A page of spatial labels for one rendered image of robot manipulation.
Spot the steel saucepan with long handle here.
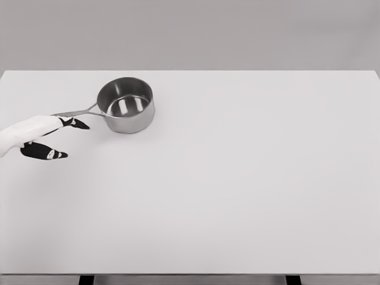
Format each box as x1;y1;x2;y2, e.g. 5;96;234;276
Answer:
50;77;156;135

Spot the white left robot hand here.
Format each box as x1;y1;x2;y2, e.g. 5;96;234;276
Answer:
10;115;91;161

